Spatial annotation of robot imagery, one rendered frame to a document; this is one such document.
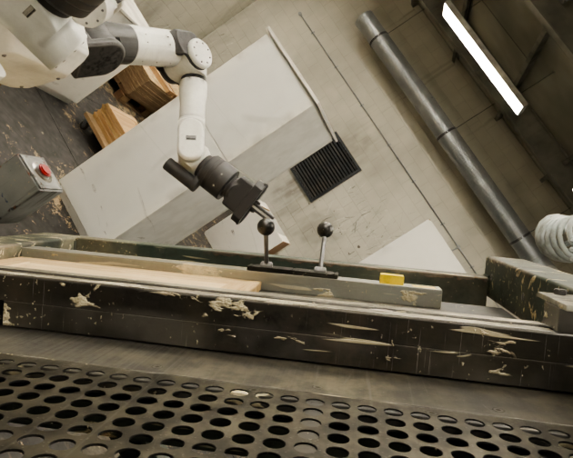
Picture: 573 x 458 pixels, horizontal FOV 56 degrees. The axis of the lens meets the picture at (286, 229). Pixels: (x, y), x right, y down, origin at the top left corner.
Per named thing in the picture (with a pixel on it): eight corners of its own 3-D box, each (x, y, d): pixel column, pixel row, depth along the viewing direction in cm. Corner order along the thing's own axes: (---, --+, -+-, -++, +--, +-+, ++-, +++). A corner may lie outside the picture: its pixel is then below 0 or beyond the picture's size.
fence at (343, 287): (33, 262, 131) (34, 245, 131) (437, 304, 119) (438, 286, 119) (20, 264, 126) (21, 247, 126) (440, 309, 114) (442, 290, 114)
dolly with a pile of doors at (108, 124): (110, 136, 521) (135, 118, 517) (135, 180, 511) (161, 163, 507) (72, 117, 461) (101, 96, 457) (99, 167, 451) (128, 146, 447)
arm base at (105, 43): (25, 26, 116) (51, -16, 111) (73, 39, 127) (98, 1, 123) (60, 77, 113) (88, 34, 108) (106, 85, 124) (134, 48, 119)
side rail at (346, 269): (83, 273, 156) (85, 235, 155) (479, 316, 142) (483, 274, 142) (72, 276, 150) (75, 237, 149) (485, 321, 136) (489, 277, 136)
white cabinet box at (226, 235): (216, 235, 659) (266, 204, 650) (240, 276, 648) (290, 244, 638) (203, 232, 615) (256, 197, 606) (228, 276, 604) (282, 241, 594)
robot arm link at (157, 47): (170, 44, 148) (102, 36, 129) (204, 24, 140) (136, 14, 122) (182, 85, 148) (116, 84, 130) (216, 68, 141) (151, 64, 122)
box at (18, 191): (-6, 190, 158) (43, 155, 156) (16, 224, 158) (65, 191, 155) (-35, 189, 146) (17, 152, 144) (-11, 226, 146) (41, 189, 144)
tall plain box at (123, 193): (118, 201, 445) (296, 78, 422) (152, 263, 433) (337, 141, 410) (47, 181, 357) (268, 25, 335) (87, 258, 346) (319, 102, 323)
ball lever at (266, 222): (259, 264, 123) (258, 214, 116) (276, 265, 123) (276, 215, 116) (256, 274, 120) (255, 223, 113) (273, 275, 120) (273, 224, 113)
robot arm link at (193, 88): (187, 131, 145) (190, 67, 150) (215, 119, 139) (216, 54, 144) (155, 115, 137) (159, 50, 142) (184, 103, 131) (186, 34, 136)
